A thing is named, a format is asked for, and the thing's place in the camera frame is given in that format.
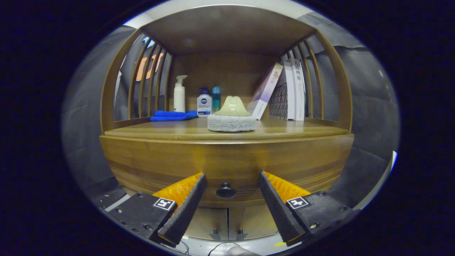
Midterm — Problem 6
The patterned cover book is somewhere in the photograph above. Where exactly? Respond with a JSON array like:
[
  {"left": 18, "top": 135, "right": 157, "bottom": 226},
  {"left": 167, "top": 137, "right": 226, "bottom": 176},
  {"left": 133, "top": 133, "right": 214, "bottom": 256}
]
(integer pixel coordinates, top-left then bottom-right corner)
[{"left": 268, "top": 61, "right": 296, "bottom": 120}]

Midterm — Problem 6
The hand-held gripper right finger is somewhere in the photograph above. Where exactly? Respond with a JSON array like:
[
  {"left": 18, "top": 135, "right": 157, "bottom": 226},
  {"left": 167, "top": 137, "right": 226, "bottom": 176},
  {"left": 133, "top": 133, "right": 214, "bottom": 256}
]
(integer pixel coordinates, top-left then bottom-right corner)
[{"left": 258, "top": 171, "right": 359, "bottom": 247}]

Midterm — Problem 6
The wooden cabinet door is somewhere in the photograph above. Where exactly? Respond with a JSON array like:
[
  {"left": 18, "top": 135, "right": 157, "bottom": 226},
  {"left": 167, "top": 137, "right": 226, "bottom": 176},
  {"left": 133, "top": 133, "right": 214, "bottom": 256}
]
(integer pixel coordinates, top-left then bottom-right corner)
[
  {"left": 228, "top": 206, "right": 281, "bottom": 239},
  {"left": 185, "top": 207, "right": 229, "bottom": 240}
]

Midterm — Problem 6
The purple and white book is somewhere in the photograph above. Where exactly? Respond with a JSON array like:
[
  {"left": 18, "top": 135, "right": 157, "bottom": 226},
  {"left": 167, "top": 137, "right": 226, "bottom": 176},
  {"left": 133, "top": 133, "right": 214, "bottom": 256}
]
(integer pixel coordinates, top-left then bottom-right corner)
[{"left": 246, "top": 63, "right": 284, "bottom": 120}]

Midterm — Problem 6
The green handled scrub sponge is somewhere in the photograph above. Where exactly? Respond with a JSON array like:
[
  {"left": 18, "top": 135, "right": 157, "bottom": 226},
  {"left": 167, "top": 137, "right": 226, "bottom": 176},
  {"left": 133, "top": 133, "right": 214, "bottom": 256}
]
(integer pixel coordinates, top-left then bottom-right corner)
[{"left": 207, "top": 95, "right": 257, "bottom": 133}]

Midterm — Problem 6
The wooden cabinet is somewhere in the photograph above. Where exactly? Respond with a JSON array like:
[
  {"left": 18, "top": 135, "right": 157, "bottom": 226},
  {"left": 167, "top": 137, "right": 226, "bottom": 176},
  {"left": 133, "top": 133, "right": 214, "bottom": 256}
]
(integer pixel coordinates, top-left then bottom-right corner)
[{"left": 100, "top": 4, "right": 355, "bottom": 241}]

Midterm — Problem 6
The white book black lettering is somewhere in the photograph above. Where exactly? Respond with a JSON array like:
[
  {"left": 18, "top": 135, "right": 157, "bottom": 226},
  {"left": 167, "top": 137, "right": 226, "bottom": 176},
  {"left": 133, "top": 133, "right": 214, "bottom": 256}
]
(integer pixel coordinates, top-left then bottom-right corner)
[{"left": 291, "top": 58, "right": 306, "bottom": 121}]

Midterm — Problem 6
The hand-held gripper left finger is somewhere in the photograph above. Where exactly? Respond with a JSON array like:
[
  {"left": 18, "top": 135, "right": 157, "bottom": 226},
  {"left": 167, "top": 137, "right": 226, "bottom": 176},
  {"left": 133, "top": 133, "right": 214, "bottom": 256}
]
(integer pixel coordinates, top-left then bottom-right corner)
[{"left": 107, "top": 172, "right": 207, "bottom": 248}]

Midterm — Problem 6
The small white lotion bottle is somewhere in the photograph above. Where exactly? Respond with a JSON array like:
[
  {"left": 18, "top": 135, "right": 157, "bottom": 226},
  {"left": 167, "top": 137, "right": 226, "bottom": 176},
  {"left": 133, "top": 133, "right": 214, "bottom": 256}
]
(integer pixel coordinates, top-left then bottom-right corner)
[{"left": 197, "top": 87, "right": 212, "bottom": 118}]

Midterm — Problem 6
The teal bottle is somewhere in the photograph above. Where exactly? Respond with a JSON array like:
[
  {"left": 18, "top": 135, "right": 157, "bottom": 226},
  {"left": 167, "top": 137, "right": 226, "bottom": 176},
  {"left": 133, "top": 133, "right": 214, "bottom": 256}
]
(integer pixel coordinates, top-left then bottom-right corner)
[{"left": 212, "top": 86, "right": 221, "bottom": 113}]

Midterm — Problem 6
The wooden countertop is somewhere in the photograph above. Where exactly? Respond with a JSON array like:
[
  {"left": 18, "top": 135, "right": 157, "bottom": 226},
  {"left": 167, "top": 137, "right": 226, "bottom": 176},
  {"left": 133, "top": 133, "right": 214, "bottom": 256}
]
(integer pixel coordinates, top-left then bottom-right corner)
[{"left": 104, "top": 117, "right": 349, "bottom": 141}]

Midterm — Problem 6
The blue folded cloth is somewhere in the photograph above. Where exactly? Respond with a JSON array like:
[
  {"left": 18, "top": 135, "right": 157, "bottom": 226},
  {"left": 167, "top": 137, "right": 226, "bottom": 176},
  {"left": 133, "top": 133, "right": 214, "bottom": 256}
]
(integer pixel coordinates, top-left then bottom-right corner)
[{"left": 150, "top": 110, "right": 198, "bottom": 122}]

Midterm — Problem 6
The wooden drawer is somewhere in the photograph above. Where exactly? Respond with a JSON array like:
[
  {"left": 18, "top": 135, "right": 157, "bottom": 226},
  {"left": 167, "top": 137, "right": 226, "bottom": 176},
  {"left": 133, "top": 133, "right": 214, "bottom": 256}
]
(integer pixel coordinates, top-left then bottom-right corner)
[{"left": 101, "top": 137, "right": 355, "bottom": 209}]

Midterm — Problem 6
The white pump bottle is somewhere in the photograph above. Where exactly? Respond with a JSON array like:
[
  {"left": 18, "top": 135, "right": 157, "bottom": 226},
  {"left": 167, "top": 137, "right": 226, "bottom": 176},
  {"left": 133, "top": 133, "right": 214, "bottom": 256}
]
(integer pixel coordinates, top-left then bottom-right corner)
[{"left": 173, "top": 75, "right": 188, "bottom": 113}]

